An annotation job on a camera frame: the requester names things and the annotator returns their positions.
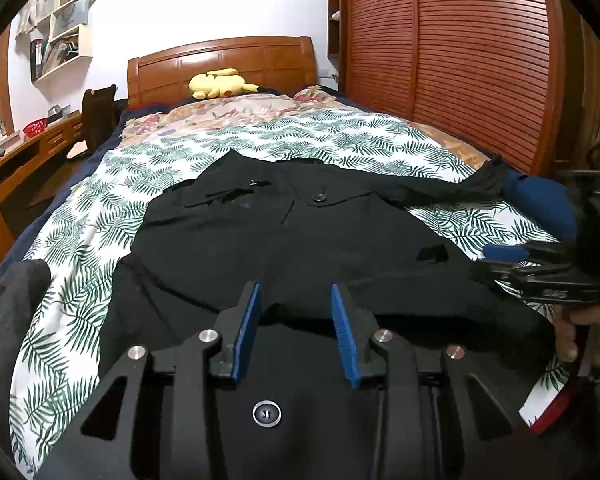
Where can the floral quilt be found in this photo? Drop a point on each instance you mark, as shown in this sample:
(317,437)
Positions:
(220,110)

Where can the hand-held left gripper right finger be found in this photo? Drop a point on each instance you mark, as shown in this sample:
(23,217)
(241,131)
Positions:
(344,330)

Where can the white wall shelf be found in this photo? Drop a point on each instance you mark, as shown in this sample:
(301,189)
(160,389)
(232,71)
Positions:
(65,30)

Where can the leaf print blanket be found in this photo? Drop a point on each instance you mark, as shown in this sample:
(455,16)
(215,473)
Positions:
(80,200)

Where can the red basket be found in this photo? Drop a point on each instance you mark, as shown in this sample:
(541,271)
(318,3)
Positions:
(35,130)

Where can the wooden desk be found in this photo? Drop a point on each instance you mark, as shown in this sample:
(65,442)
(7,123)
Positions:
(25,160)

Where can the red mattress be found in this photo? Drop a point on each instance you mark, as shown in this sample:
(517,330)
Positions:
(555,405)

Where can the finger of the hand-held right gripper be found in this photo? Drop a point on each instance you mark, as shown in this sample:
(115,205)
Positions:
(510,254)
(535,205)

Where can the wooden headboard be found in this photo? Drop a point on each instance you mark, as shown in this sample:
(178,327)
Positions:
(255,60)

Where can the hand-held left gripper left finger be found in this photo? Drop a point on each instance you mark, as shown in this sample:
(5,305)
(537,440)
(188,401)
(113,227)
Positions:
(246,320)

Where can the grey desk item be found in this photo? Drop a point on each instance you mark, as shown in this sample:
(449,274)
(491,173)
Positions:
(58,112)

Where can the black chair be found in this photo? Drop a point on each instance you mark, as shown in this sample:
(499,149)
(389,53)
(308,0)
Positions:
(97,115)

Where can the folded dark grey clothes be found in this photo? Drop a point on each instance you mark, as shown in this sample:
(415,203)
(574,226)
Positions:
(10,340)

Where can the wooden louvred wardrobe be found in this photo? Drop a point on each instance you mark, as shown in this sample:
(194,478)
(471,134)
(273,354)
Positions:
(455,60)

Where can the yellow plush toy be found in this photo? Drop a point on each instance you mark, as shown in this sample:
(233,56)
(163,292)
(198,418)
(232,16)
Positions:
(215,85)

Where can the black shirt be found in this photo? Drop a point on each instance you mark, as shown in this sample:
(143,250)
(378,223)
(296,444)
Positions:
(305,240)

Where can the person's right hand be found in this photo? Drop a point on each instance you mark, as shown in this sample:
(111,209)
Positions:
(575,332)

